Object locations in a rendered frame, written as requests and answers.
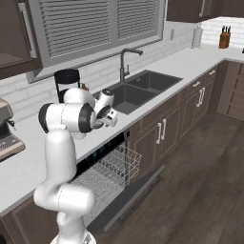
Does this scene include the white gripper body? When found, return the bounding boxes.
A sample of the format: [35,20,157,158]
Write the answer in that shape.
[101,110,119,129]

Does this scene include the dishwasher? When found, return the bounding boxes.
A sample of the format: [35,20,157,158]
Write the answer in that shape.
[70,128,167,236]

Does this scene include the dark grey dishwasher door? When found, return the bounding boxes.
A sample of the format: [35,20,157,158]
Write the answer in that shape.
[86,164,167,236]

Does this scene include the dark grey double sink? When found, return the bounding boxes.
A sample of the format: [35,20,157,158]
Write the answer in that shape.
[92,69,184,115]

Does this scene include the brown drawer front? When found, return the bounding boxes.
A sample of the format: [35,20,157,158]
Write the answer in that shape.
[138,93,181,132]
[187,77,206,97]
[204,67,218,86]

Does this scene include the dark grey tap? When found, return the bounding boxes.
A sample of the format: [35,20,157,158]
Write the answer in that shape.
[119,48,144,85]

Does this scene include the window with grey blinds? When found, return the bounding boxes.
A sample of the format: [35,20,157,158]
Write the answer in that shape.
[26,0,167,84]

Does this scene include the silver coffee machine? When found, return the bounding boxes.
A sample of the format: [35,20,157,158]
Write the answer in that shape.
[0,97,27,162]

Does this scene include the white paper towel roll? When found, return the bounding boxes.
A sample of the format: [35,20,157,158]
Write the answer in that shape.
[191,25,204,50]

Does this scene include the brown corner base cupboards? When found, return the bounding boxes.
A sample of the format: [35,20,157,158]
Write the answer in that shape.
[216,60,244,122]

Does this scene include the brown base cupboard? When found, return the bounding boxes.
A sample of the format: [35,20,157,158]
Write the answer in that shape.
[0,195,65,244]

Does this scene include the brown wooden knife block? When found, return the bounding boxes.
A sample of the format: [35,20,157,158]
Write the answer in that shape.
[218,25,233,50]

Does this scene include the white cupboard door handle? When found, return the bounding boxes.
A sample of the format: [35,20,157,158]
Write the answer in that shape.
[155,122,163,145]
[195,89,203,109]
[160,118,168,141]
[200,87,207,106]

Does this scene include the white wire dishwasher rack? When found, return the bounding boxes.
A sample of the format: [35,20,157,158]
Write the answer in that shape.
[70,144,143,218]

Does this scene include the white wall cupboard handle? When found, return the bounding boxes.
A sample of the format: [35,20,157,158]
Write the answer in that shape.
[18,2,38,60]

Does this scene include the dark brown wall cupboard door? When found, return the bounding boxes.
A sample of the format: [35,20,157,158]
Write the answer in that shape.
[0,0,44,80]

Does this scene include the dark brown wall cupboards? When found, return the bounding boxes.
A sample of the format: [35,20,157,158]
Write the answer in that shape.
[166,0,244,24]

